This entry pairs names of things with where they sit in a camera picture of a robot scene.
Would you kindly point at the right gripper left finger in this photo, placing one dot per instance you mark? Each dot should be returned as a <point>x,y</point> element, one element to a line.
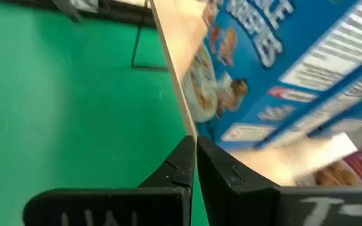
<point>105,207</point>

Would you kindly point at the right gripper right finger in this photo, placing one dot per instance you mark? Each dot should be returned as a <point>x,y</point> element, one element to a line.
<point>262,207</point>

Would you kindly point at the Rice Krispies cereal box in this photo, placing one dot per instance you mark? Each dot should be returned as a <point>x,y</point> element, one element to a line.
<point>294,47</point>

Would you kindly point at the wooden shelf with black legs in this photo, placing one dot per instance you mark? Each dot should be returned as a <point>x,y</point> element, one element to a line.
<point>181,31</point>

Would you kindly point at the green table mat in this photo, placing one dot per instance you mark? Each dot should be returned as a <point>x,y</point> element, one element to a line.
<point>58,110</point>

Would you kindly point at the black metal rig frame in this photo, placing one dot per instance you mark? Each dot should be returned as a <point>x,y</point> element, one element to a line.
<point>121,14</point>

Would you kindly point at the grey arm base bracket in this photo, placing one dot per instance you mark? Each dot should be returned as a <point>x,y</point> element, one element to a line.
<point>80,7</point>

